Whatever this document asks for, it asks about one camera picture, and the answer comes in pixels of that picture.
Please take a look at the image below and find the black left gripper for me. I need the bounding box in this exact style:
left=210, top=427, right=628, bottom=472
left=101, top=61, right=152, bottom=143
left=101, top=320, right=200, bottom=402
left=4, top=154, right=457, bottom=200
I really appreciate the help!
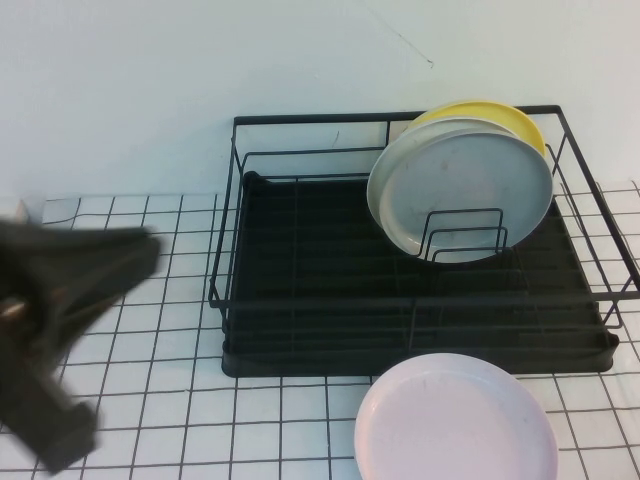
left=0, top=218, right=164, bottom=475

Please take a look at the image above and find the pink plate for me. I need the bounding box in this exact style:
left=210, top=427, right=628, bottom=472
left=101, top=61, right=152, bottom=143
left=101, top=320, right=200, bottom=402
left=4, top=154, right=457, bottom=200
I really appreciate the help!
left=353, top=351, right=559, bottom=480

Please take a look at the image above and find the pale beige plate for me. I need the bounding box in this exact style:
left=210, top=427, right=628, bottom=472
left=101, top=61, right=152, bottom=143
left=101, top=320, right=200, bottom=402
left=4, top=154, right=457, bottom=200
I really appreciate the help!
left=365, top=116, right=527, bottom=259

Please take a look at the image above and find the grey plate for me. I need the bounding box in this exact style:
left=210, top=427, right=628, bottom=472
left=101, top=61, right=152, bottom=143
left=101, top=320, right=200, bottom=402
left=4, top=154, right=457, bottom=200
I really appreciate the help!
left=378, top=130, right=556, bottom=266

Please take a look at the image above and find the yellow plate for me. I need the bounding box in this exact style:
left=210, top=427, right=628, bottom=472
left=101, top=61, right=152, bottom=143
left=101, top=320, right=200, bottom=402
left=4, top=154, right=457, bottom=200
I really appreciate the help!
left=406, top=99, right=548, bottom=159

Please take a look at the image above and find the white black-grid tablecloth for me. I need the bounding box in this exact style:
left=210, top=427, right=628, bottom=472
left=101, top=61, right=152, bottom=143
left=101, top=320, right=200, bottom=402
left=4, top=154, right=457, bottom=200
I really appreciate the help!
left=0, top=180, right=640, bottom=480

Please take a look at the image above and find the black plastic drip tray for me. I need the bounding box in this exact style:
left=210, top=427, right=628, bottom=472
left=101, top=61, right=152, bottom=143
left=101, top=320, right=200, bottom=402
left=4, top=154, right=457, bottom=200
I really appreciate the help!
left=220, top=170, right=621, bottom=378

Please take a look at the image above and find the black wire dish rack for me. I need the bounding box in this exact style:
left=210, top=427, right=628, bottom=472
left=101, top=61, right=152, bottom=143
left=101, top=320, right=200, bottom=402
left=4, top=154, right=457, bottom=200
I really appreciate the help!
left=206, top=104, right=640, bottom=347

